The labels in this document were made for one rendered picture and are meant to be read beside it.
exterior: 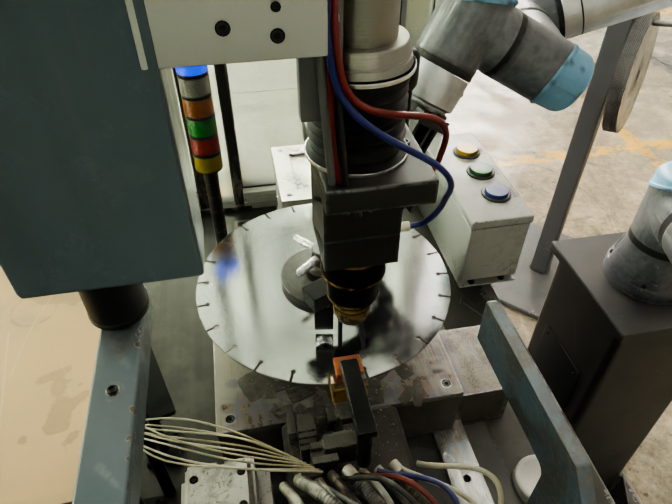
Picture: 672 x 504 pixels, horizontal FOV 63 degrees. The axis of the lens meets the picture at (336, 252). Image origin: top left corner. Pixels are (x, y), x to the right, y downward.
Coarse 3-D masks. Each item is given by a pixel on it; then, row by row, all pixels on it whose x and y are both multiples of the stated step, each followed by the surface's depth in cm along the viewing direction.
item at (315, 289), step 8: (320, 280) 61; (304, 288) 60; (312, 288) 60; (320, 288) 60; (304, 296) 61; (312, 296) 59; (320, 296) 59; (312, 304) 60; (320, 304) 60; (328, 304) 61; (320, 312) 61; (328, 312) 61; (320, 320) 62; (328, 320) 62; (320, 328) 63; (328, 328) 63
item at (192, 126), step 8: (192, 120) 81; (200, 120) 81; (208, 120) 82; (192, 128) 82; (200, 128) 82; (208, 128) 82; (216, 128) 84; (192, 136) 83; (200, 136) 83; (208, 136) 83
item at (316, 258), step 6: (294, 240) 71; (300, 240) 70; (306, 240) 70; (306, 246) 70; (312, 246) 69; (312, 252) 69; (318, 252) 68; (312, 258) 68; (318, 258) 68; (306, 264) 67; (312, 264) 67; (318, 264) 69; (300, 270) 66; (306, 270) 67; (318, 270) 70
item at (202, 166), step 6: (210, 156) 86; (216, 156) 86; (198, 162) 86; (204, 162) 86; (210, 162) 86; (216, 162) 87; (222, 162) 89; (198, 168) 87; (204, 168) 87; (210, 168) 87; (216, 168) 87; (204, 174) 87
